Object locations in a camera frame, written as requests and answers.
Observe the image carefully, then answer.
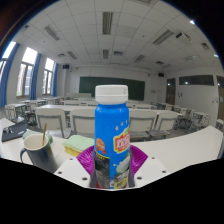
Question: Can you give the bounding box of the green chalkboard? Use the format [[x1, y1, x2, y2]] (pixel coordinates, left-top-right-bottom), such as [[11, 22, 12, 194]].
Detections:
[[78, 76, 146, 102]]

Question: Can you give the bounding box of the dark high wall window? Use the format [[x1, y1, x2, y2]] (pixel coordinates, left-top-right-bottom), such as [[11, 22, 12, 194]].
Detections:
[[178, 74, 215, 87]]

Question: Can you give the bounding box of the black flat pad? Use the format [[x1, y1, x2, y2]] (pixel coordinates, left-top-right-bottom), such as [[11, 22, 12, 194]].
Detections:
[[0, 121, 28, 143]]

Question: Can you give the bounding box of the group of ceiling lights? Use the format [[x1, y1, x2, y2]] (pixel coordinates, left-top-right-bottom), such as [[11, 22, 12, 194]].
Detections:
[[19, 11, 201, 66]]

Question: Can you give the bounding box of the classroom window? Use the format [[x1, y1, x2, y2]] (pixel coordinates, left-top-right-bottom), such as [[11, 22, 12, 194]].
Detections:
[[18, 47, 38, 98], [0, 41, 16, 68], [42, 57, 55, 95]]

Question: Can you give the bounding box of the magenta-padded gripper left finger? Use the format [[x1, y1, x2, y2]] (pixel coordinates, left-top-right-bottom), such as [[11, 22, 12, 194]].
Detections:
[[53, 145, 98, 189]]

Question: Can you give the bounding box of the wooden stick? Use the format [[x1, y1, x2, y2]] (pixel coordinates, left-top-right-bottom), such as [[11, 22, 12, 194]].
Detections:
[[41, 122, 48, 147]]

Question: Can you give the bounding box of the group of white classroom desks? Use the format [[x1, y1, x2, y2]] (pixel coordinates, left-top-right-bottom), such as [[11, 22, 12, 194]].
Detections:
[[0, 94, 224, 141]]

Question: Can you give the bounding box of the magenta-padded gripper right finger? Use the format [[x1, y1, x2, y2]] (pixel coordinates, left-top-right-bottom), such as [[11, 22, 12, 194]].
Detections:
[[127, 144, 170, 189]]

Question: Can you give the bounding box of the dark classroom door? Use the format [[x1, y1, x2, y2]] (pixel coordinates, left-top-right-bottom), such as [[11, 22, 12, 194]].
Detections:
[[166, 77, 177, 106]]

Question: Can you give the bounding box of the blue drink bottle white cap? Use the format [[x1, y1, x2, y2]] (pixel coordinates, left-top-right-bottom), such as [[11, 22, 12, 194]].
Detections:
[[94, 84, 132, 190]]

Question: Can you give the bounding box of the group of classroom chairs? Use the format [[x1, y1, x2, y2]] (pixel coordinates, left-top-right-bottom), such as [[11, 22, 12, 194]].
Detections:
[[4, 96, 224, 141]]

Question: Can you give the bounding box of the dark blue mug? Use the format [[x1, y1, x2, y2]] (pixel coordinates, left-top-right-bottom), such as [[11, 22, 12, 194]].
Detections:
[[19, 133, 58, 174]]

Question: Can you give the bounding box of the ceiling projector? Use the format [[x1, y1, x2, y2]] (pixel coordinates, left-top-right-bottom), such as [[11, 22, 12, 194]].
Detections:
[[175, 32, 192, 43]]

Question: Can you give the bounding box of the yellow and green sponge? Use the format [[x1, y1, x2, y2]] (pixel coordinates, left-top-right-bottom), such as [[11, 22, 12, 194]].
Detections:
[[62, 134, 95, 158]]

